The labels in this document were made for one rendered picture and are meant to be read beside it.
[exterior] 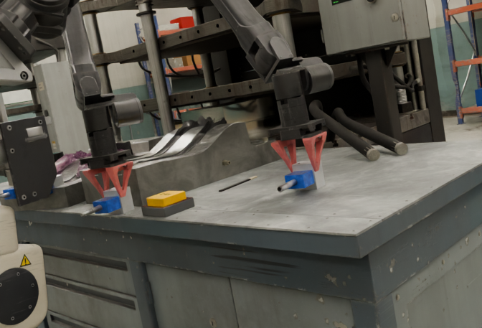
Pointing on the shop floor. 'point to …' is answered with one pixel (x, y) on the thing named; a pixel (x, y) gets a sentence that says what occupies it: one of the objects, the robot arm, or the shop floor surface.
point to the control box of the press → (372, 25)
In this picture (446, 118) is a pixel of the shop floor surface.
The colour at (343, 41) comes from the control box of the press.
